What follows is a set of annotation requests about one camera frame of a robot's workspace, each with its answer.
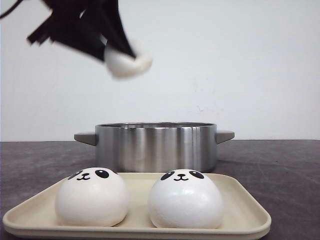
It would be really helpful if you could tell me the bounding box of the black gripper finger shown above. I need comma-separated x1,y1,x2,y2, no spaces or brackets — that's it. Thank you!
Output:
53,9,105,62
99,0,136,58

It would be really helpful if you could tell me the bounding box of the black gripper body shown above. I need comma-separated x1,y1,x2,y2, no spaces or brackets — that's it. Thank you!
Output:
27,0,105,47

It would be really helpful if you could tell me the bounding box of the panda bun with pink bow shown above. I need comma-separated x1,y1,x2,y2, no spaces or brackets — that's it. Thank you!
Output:
104,37,153,79

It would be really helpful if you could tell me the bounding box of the white panda bun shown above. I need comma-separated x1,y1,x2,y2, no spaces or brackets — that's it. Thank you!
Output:
148,169,224,229
55,167,130,227

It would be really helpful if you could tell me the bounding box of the stainless steel steamer pot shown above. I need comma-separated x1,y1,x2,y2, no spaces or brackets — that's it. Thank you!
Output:
74,122,235,173

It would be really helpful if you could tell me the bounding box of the cream plastic tray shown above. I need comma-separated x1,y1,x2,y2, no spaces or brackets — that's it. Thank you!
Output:
2,172,272,240

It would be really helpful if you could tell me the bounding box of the black cable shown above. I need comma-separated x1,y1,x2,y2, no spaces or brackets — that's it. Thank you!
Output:
0,0,26,20

